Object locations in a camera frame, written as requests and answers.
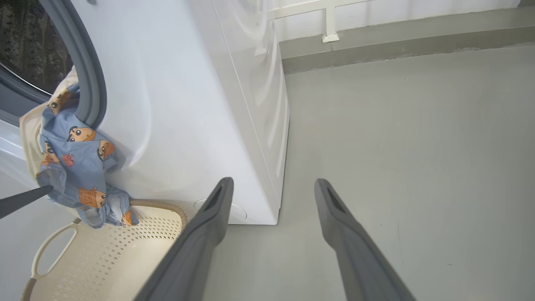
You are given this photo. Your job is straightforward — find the stainless steel washing machine drum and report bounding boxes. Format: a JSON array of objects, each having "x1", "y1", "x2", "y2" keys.
[{"x1": 0, "y1": 0, "x2": 74, "y2": 94}]

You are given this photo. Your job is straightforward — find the cream perforated laundry basket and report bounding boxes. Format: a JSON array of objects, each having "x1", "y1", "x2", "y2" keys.
[{"x1": 21, "y1": 199, "x2": 189, "y2": 301}]

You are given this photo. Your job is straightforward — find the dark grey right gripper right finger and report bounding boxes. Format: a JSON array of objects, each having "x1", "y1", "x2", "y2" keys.
[{"x1": 314, "y1": 179, "x2": 416, "y2": 301}]

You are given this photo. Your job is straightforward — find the white metal railing frame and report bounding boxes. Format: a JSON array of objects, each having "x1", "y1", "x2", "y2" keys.
[{"x1": 267, "y1": 0, "x2": 377, "y2": 43}]

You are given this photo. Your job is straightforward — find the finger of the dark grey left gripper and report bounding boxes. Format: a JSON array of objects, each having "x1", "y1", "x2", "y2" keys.
[{"x1": 0, "y1": 185, "x2": 54, "y2": 220}]

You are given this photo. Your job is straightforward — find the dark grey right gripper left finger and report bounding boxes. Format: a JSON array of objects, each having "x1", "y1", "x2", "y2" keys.
[{"x1": 134, "y1": 177, "x2": 234, "y2": 301}]

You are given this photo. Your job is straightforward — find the white front-load washing machine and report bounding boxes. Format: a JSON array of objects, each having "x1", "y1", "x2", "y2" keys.
[{"x1": 0, "y1": 0, "x2": 290, "y2": 225}]

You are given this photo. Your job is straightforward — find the blue and cream cartoon garment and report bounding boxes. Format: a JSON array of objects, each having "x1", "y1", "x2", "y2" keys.
[{"x1": 20, "y1": 67, "x2": 139, "y2": 229}]

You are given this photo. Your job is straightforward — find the round white filter cover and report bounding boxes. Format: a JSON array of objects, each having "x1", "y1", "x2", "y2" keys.
[{"x1": 194, "y1": 199, "x2": 247, "y2": 223}]

